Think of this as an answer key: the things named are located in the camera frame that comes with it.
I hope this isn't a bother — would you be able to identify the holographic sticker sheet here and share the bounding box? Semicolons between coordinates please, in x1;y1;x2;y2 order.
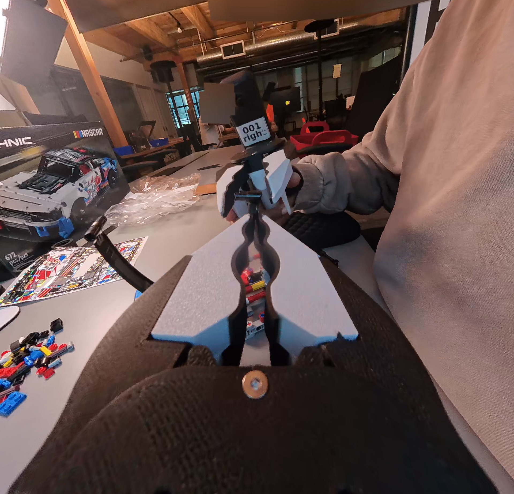
0;237;148;307

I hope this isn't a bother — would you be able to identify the small black lego assembly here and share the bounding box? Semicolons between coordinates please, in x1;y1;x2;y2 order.
234;191;266;242

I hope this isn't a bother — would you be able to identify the black lego set box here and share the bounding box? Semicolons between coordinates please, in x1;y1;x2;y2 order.
0;120;131;282

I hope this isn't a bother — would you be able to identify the red tool caddy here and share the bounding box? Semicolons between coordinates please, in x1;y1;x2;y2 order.
289;120;359;155

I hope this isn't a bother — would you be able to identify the person's right forearm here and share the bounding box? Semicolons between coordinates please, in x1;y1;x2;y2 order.
293;149;402;215

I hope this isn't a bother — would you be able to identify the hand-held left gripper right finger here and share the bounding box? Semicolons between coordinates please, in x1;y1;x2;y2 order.
262;216;360;359

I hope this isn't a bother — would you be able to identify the clear plastic bag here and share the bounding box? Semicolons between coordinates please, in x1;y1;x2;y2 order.
105;173;201;226

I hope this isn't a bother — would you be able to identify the person's right hand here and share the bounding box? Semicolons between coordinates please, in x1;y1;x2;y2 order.
265;168;304;221

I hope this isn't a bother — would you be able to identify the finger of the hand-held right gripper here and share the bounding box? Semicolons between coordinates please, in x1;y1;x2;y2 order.
217;165;251;219
248;150;294;216

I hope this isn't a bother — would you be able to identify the pile of colourful lego pieces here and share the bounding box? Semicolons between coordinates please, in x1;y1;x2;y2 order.
0;318;75;417

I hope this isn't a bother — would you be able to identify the black wrist rest pad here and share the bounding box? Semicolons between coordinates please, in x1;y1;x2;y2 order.
283;211;362;255

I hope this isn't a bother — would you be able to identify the black framed marker sign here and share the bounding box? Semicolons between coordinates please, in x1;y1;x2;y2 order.
399;0;458;77

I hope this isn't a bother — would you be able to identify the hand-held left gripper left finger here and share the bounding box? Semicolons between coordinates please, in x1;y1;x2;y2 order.
150;214;252;364

